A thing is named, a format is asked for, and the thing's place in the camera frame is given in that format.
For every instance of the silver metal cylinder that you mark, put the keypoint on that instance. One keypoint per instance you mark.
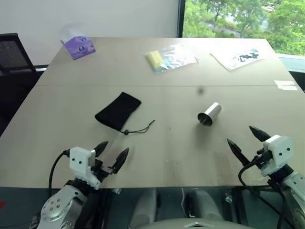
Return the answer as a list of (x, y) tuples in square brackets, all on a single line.
[(212, 111)]

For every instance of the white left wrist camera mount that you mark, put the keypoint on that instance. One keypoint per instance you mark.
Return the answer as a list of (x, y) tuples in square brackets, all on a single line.
[(79, 162)]

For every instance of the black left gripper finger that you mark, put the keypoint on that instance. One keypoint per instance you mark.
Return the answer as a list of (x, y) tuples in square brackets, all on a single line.
[(101, 148), (121, 159)]

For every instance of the yellow sponge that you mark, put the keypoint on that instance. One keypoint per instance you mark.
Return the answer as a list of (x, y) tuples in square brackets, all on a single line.
[(155, 59)]

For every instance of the grey robot torso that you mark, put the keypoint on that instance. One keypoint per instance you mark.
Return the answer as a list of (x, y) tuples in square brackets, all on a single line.
[(197, 225)]

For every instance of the white tape patch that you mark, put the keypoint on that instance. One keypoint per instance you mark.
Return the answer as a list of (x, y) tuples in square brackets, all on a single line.
[(286, 85)]

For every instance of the black mesh office chair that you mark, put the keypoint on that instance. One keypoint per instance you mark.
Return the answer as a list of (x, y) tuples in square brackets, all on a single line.
[(13, 53)]

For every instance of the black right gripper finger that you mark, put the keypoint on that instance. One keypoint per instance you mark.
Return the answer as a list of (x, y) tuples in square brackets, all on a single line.
[(261, 135), (238, 151)]

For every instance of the purple tissue pack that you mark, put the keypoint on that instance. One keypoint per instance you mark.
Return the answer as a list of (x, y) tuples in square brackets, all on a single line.
[(81, 48)]

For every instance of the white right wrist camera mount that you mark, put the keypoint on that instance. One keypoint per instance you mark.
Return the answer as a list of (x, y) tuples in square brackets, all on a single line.
[(280, 152)]

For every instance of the black window frame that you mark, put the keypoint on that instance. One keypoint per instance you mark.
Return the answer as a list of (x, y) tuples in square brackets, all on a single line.
[(181, 17)]

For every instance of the clear plastic bag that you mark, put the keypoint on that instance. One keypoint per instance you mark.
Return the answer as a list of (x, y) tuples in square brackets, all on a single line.
[(177, 57)]

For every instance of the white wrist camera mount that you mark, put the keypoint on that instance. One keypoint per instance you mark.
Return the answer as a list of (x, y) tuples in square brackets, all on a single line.
[(79, 162), (280, 152)]

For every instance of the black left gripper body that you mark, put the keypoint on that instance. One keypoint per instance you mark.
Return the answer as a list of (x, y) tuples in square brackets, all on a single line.
[(100, 170)]

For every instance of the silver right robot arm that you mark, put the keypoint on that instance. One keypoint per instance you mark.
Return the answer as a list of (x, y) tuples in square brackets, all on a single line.
[(295, 195)]

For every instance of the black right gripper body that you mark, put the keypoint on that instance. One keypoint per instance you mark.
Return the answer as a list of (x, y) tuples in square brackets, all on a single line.
[(264, 156)]

